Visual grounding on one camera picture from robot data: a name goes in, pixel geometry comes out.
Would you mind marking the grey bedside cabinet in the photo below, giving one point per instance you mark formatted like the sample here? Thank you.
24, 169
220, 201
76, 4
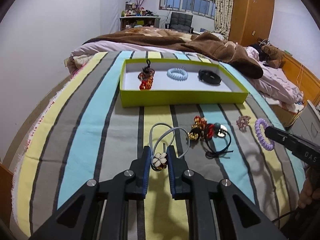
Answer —
307, 124

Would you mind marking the wooden door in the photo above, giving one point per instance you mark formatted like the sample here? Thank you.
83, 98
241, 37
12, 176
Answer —
6, 178

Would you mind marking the patterned window curtain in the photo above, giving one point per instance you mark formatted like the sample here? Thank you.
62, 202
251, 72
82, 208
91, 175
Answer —
223, 15

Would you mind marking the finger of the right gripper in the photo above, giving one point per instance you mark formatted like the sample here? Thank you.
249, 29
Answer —
277, 135

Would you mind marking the pink floral duvet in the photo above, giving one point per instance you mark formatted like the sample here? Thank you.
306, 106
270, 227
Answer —
274, 85

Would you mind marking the black smart wristband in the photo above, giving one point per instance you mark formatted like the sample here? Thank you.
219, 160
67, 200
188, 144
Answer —
209, 77

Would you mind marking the cluttered desk shelf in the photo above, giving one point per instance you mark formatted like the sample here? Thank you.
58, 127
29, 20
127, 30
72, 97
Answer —
133, 17

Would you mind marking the person's right hand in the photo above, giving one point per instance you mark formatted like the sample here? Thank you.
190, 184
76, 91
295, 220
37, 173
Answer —
307, 194

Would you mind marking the wooden bed headboard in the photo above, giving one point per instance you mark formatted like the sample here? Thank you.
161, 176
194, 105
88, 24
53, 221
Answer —
302, 77

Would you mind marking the barred window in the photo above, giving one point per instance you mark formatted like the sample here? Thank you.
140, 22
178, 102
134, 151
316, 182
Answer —
204, 8

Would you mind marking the brown fleece blanket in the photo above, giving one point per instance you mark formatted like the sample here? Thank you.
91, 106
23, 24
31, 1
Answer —
206, 44

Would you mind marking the wooden wardrobe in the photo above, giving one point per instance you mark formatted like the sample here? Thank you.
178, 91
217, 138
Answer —
251, 20

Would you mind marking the red gold bead charm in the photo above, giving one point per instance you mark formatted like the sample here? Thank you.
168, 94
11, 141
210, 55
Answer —
201, 130

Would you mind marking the green shallow cardboard box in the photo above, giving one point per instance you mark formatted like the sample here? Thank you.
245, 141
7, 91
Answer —
176, 82

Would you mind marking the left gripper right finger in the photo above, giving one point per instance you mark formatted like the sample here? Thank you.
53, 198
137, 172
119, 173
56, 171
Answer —
217, 210

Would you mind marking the brown teddy bear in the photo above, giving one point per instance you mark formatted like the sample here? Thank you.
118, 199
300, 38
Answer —
274, 56

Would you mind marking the striped bed cover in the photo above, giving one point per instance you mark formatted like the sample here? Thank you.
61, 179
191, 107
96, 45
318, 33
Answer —
85, 134

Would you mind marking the black office chair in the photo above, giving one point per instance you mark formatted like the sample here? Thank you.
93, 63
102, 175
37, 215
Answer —
180, 22

